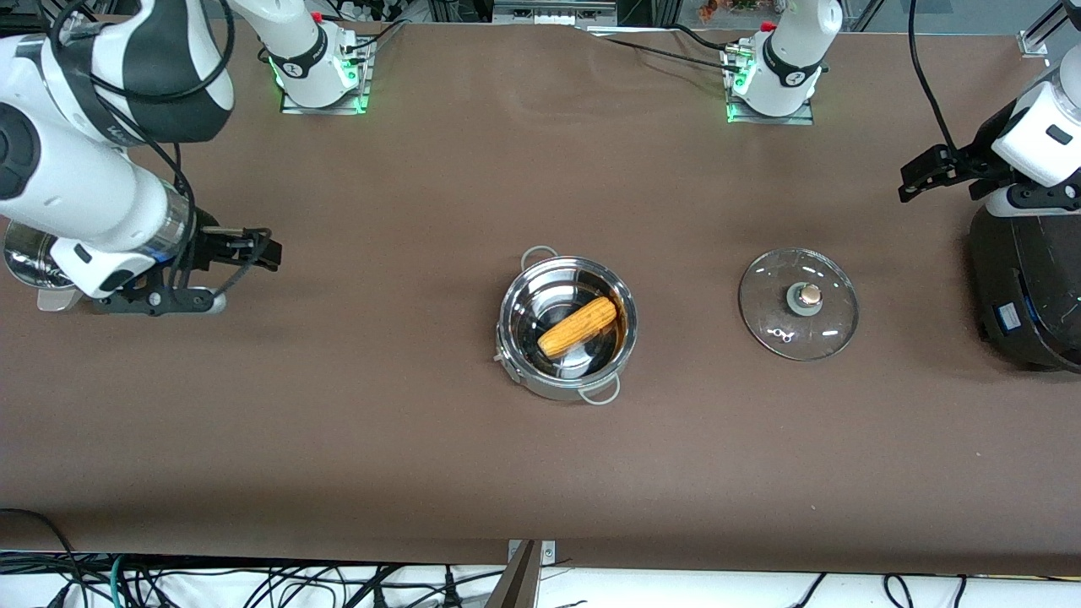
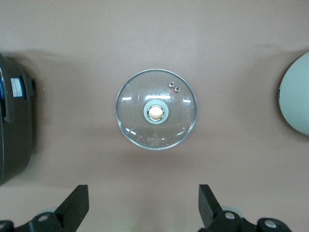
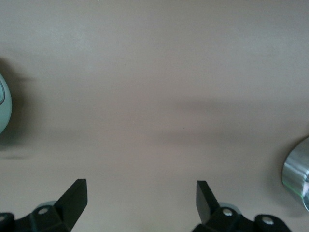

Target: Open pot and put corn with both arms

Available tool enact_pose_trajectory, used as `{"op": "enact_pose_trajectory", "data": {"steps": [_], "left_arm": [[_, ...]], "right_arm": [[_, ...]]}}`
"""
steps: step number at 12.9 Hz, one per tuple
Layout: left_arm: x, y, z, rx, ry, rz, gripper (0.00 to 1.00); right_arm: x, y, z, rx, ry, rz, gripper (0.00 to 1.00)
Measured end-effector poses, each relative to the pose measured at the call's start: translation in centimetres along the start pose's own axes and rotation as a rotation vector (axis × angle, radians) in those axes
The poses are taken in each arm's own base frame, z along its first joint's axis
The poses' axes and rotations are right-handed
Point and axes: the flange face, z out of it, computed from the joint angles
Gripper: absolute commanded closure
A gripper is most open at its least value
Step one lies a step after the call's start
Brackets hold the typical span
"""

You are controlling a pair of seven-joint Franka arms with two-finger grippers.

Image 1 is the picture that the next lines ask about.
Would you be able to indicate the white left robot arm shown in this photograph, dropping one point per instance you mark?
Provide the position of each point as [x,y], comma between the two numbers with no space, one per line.
[790,59]

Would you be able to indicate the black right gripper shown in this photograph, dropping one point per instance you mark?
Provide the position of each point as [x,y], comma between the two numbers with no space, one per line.
[209,248]

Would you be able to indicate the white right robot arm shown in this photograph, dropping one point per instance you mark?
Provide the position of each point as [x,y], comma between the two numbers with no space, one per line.
[76,181]

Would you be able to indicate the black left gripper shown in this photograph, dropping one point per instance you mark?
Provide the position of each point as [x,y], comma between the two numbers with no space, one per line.
[971,164]

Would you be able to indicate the grey camera stand pole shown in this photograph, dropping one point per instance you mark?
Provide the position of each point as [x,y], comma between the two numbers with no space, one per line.
[515,587]

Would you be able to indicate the yellow corn cob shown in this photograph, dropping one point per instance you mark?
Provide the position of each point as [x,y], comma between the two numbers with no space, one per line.
[577,327]

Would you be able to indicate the silver metal bracket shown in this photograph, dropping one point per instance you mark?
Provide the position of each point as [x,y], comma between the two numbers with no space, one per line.
[549,550]

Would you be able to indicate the black rice cooker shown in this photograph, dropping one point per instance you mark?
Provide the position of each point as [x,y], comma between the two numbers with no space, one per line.
[1026,295]

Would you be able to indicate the glass pot lid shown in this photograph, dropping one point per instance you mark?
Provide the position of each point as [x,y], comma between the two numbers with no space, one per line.
[798,321]

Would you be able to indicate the aluminium frame profile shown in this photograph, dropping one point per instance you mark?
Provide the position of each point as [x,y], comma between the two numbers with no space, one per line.
[1040,34]

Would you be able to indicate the grey electronics box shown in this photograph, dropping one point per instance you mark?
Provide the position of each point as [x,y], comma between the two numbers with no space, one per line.
[553,12]

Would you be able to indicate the brown table cover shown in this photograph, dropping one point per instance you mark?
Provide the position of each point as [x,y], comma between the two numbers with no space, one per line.
[540,473]

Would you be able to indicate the stainless steel steamer pot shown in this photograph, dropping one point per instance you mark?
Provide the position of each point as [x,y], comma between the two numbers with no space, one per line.
[34,270]

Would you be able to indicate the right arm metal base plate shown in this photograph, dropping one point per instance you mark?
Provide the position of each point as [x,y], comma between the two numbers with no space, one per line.
[365,93]

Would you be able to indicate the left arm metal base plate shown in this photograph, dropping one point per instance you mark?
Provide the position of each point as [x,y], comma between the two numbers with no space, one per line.
[806,118]

